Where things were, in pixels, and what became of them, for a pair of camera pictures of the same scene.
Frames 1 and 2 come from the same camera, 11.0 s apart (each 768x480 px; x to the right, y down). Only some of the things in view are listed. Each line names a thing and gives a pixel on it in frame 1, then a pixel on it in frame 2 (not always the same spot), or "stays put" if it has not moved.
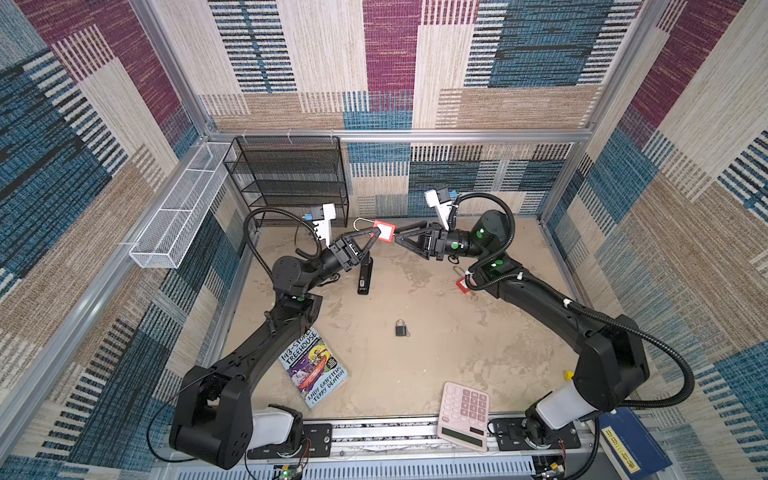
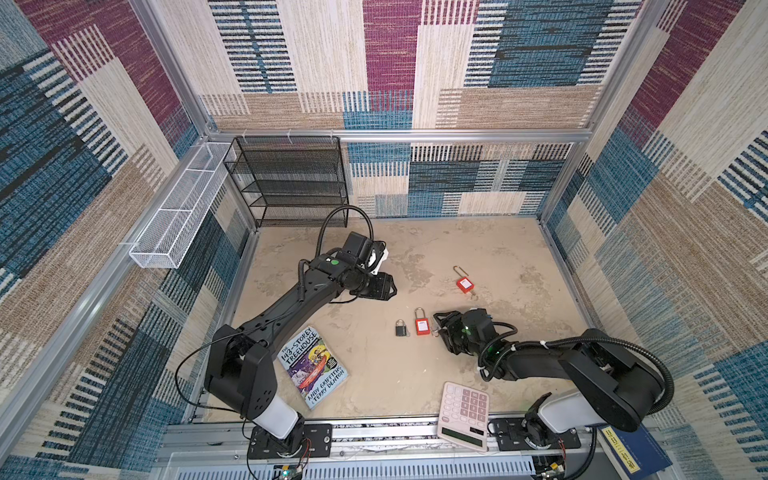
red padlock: x=461 y=283 stays put
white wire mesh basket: x=164 y=242 stays put
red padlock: x=388 y=231 → x=422 y=323
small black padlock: x=400 y=328 stays put
